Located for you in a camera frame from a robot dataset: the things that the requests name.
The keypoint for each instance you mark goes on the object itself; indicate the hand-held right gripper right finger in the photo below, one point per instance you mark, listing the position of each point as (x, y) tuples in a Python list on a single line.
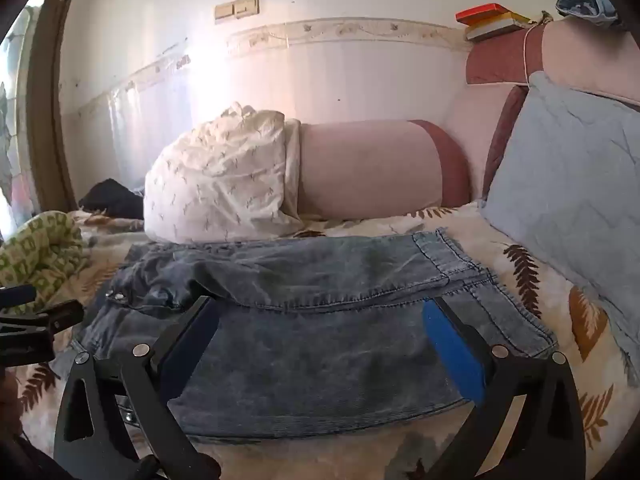
[(455, 355)]

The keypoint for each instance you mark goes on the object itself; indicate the blue denim pants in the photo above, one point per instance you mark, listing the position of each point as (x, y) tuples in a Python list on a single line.
[(325, 340)]

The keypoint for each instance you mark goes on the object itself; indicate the light blue quilted pillow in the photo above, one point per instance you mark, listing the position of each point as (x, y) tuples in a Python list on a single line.
[(570, 185)]

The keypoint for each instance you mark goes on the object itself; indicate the red book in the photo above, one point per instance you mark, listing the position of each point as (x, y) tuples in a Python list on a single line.
[(482, 12)]

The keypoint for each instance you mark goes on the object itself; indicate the leaf-print blanket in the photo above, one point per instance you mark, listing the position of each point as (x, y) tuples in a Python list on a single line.
[(575, 360)]

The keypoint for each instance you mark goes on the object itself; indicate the brown window frame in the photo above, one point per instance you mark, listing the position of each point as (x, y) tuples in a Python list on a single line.
[(47, 110)]

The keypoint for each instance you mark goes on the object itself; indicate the pink padded headboard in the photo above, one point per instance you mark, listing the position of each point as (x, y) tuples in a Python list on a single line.
[(575, 55)]

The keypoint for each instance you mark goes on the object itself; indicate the stack of books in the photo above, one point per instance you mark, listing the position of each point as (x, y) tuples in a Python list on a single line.
[(495, 30)]

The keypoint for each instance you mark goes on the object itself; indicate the pink bolster cushion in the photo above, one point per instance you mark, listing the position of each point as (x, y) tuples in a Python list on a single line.
[(370, 170)]

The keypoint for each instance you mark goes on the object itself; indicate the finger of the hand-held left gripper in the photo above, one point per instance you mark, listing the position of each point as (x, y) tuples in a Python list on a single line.
[(45, 317), (17, 295)]

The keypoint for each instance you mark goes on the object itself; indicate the beige wall switch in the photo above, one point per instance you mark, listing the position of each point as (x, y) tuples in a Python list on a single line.
[(225, 12), (247, 6)]

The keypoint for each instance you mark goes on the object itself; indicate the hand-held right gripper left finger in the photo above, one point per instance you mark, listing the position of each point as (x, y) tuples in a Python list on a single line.
[(192, 352)]

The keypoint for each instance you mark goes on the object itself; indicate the crumpled denim cloth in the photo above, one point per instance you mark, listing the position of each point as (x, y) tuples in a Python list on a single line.
[(585, 6)]

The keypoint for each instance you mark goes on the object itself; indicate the white leaf-print pillow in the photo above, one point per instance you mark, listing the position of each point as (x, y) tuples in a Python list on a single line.
[(220, 180)]

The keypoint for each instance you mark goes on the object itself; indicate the green patterned cloth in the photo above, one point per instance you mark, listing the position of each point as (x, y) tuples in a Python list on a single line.
[(40, 255)]

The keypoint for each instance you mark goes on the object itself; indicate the black cloth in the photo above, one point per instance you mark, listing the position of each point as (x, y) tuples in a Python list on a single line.
[(112, 200)]

